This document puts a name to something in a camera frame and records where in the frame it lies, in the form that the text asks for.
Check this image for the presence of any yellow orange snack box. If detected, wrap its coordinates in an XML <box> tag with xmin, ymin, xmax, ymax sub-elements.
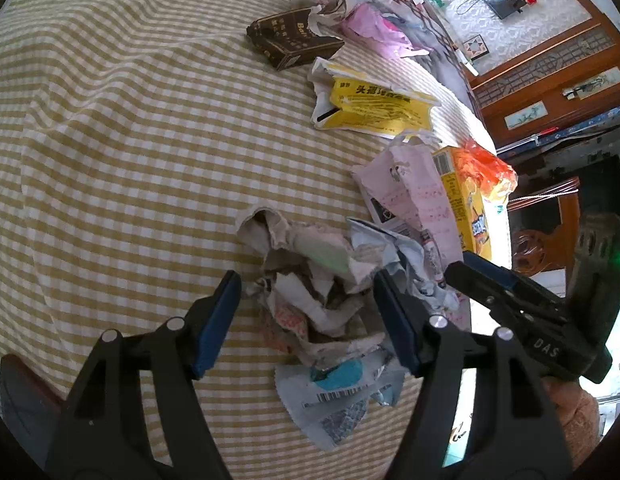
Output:
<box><xmin>432</xmin><ymin>146</ymin><xmax>492</xmax><ymax>260</ymax></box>

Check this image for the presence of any carved wooden chair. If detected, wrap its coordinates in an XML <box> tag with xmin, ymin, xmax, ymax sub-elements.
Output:
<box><xmin>508</xmin><ymin>177</ymin><xmax>580</xmax><ymax>281</ymax></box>

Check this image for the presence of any yellow paper box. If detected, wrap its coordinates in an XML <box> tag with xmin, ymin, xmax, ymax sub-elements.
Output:
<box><xmin>308</xmin><ymin>58</ymin><xmax>440</xmax><ymax>139</ymax></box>

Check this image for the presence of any orange snack bag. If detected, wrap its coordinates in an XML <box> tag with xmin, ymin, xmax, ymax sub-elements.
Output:
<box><xmin>453</xmin><ymin>141</ymin><xmax>518</xmax><ymax>205</ymax></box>

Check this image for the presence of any pink plastic wrapper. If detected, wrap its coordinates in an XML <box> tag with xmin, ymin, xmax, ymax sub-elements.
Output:
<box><xmin>339</xmin><ymin>3</ymin><xmax>430</xmax><ymax>60</ymax></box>

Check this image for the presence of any paper wad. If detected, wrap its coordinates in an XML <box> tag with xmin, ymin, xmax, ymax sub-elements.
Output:
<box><xmin>235</xmin><ymin>203</ymin><xmax>386</xmax><ymax>370</ymax></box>

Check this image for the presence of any torn blue white wrapper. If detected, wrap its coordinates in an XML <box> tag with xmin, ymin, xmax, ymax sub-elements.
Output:
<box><xmin>274</xmin><ymin>349</ymin><xmax>406</xmax><ymax>451</ymax></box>

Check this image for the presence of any pink printed paper bag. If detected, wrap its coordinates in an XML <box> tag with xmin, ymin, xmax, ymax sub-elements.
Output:
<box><xmin>352</xmin><ymin>140</ymin><xmax>463</xmax><ymax>266</ymax></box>

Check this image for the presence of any right hand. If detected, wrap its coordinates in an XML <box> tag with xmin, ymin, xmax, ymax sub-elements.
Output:
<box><xmin>542</xmin><ymin>377</ymin><xmax>600</xmax><ymax>469</ymax></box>

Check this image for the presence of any dark brown cigarette box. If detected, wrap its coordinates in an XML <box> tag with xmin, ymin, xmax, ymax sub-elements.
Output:
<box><xmin>246</xmin><ymin>8</ymin><xmax>345</xmax><ymax>72</ymax></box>

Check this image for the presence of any yellow checked tablecloth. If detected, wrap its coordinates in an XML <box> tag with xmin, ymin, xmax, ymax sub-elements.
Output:
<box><xmin>0</xmin><ymin>0</ymin><xmax>386</xmax><ymax>393</ymax></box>

